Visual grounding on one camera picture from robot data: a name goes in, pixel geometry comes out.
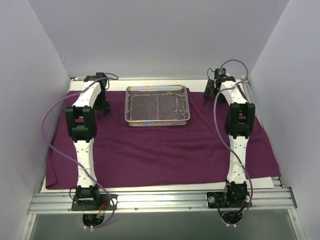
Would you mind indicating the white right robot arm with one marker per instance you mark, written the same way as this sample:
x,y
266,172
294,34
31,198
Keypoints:
x,y
238,126

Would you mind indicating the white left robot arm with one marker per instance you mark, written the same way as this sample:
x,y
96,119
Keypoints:
x,y
82,129

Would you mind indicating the steel surgical forceps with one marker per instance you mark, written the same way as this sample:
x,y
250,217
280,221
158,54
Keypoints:
x,y
169,99

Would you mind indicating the aluminium front frame rail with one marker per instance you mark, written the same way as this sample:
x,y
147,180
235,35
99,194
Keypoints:
x,y
159,202

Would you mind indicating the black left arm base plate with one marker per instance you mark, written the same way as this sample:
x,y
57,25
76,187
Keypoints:
x,y
104,203

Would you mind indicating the purple surgical drape cloth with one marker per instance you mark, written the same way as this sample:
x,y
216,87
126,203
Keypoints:
x,y
126,156

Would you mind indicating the steel surgical scissors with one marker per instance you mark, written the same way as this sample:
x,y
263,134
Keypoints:
x,y
177,110

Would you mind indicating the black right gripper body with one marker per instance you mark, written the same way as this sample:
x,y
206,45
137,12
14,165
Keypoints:
x,y
210,88

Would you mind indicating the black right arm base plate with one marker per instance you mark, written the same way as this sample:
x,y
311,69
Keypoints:
x,y
223,200

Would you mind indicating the wire mesh instrument tray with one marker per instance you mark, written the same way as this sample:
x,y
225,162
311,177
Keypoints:
x,y
144,105

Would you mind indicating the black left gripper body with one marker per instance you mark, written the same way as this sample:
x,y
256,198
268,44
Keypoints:
x,y
103,105

